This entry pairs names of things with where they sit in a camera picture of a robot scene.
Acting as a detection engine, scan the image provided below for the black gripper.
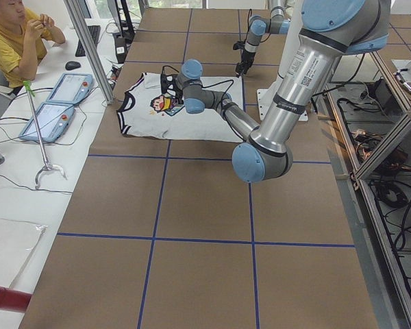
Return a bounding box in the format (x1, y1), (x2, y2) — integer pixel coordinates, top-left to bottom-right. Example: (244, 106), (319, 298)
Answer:
(160, 73), (184, 104)
(236, 50), (256, 76)

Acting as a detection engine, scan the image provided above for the grey cartoon print t-shirt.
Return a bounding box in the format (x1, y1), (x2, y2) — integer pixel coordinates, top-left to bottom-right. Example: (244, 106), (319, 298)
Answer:
(116, 73), (240, 143)

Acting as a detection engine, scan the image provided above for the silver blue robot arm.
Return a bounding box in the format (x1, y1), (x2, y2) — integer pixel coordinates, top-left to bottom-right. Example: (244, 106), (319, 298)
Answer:
(162, 1), (391, 183)
(233, 1), (290, 77)

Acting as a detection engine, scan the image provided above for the dark brown box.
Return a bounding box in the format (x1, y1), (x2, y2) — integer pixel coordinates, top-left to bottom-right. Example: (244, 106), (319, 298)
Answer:
(113, 34), (127, 64)

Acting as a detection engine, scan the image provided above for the black keyboard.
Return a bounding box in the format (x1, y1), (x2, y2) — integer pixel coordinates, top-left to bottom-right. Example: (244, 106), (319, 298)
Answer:
(75, 25), (101, 58)

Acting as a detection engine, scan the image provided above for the far blue teach pendant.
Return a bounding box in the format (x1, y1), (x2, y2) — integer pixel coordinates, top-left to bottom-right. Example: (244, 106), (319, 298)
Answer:
(47, 73), (94, 105)

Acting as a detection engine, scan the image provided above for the blue teach pendant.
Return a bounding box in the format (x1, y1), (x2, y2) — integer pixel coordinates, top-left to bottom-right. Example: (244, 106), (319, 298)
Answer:
(47, 73), (94, 105)
(18, 102), (75, 143)

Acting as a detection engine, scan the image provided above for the black computer mouse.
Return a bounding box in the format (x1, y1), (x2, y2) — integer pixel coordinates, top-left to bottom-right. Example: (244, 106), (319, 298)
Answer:
(64, 61), (81, 71)

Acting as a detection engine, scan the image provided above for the near blue teach pendant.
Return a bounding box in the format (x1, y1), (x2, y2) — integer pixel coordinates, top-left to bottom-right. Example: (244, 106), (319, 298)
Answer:
(18, 102), (75, 143)

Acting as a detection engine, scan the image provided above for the silver reacher grabber stick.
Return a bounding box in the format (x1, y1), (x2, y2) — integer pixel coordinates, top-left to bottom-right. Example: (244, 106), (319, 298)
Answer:
(23, 80), (67, 190)

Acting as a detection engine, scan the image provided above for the person in yellow shirt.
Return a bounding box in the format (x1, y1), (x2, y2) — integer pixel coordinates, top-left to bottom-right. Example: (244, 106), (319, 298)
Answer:
(0, 1), (66, 89)

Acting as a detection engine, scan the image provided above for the clear plastic bag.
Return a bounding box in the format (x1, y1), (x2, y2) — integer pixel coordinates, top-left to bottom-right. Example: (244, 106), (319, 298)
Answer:
(0, 219), (47, 287)

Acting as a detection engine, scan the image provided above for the red cylinder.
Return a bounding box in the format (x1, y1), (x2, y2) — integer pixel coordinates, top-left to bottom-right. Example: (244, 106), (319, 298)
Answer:
(0, 287), (32, 313)

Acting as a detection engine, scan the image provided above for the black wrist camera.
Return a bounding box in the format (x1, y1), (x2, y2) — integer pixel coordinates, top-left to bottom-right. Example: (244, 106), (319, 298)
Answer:
(233, 40), (245, 51)

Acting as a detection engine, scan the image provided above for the aluminium frame post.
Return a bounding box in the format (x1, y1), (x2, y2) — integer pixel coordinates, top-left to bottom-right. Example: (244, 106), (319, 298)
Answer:
(64, 0), (114, 105)

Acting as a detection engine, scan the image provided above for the aluminium frame cabinet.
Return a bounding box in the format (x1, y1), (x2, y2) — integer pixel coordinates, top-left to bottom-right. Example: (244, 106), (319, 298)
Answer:
(315, 45), (411, 328)

